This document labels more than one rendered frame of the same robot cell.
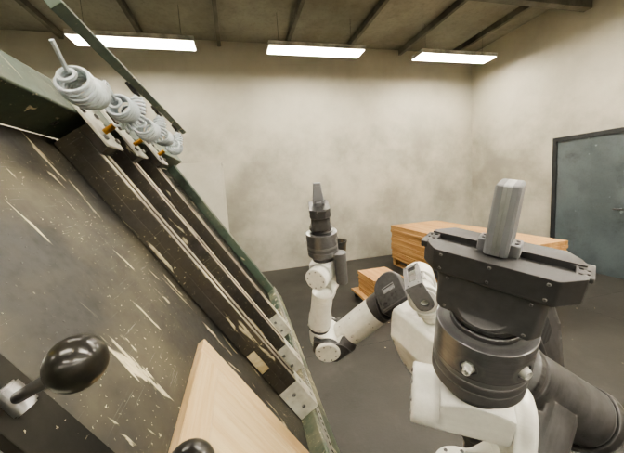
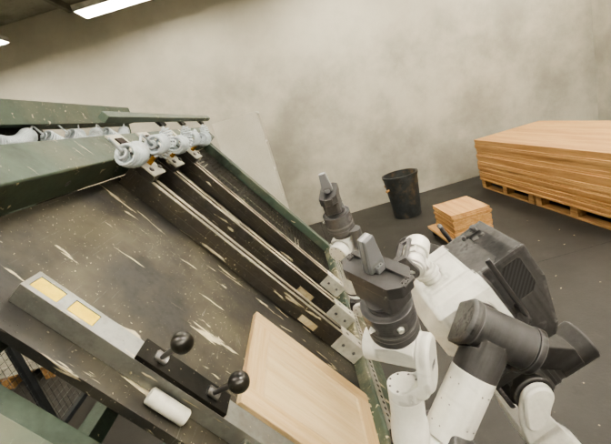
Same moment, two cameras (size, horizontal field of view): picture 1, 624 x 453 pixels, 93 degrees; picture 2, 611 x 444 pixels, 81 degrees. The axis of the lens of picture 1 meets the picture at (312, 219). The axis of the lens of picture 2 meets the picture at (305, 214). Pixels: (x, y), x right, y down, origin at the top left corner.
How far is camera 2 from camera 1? 0.38 m
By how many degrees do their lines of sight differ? 17
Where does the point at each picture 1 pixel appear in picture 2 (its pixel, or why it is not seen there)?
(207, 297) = (255, 277)
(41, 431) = (175, 370)
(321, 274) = (341, 249)
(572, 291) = (395, 293)
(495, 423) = (403, 357)
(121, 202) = (175, 216)
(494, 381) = (385, 335)
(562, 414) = (493, 348)
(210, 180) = (249, 134)
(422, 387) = (366, 339)
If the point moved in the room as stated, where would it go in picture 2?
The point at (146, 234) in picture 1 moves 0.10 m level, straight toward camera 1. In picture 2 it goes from (198, 237) to (199, 244)
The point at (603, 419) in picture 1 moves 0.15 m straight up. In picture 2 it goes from (525, 350) to (516, 281)
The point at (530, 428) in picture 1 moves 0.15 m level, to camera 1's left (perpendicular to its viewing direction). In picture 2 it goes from (423, 358) to (336, 367)
